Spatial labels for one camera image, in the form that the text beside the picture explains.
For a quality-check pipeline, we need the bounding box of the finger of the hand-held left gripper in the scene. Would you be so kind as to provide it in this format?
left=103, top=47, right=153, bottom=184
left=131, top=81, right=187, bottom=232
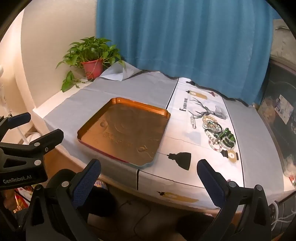
left=0, top=113, right=31, bottom=140
left=0, top=129, right=64, bottom=173

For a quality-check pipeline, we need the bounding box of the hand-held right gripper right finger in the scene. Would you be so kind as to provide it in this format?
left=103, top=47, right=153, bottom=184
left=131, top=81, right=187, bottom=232
left=196, top=159, right=272, bottom=241

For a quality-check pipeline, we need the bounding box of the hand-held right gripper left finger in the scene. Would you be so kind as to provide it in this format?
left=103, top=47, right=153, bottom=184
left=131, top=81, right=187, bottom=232
left=25, top=159, right=102, bottom=241

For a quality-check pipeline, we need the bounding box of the dark green bangle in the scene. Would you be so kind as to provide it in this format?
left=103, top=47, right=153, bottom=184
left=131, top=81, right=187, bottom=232
left=219, top=128, right=236, bottom=147

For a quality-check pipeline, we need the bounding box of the gold metal tray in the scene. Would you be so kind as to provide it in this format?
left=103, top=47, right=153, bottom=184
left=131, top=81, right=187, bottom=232
left=77, top=97, right=171, bottom=167

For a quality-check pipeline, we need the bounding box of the dark printed board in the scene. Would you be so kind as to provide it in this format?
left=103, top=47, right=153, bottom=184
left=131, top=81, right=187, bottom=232
left=257, top=58, right=296, bottom=178

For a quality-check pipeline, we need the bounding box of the red plant pot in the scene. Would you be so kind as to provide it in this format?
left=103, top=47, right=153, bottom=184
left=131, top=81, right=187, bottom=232
left=81, top=59, right=104, bottom=80

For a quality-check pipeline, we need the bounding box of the green leafy plant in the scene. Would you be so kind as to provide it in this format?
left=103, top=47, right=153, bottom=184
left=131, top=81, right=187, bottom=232
left=56, top=37, right=126, bottom=93

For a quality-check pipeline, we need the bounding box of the white sticker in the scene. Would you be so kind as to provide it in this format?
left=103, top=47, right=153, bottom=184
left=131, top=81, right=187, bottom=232
left=275, top=94, right=295, bottom=125

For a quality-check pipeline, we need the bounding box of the grey printed tablecloth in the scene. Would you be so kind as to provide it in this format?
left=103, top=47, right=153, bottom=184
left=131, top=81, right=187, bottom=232
left=43, top=61, right=292, bottom=210

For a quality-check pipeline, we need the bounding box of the blue curtain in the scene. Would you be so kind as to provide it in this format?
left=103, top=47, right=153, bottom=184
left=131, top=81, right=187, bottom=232
left=96, top=0, right=281, bottom=105

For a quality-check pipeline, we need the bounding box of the silver coil bracelet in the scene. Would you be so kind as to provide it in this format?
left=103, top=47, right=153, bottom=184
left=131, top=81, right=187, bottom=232
left=203, top=121, right=223, bottom=133

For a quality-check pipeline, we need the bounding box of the black cable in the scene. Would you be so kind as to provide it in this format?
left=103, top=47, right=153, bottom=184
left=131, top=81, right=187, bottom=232
left=124, top=201, right=152, bottom=233

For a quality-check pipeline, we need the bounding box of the beige bead bracelet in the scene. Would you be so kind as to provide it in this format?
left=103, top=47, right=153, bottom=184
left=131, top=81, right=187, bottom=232
left=202, top=115, right=218, bottom=126

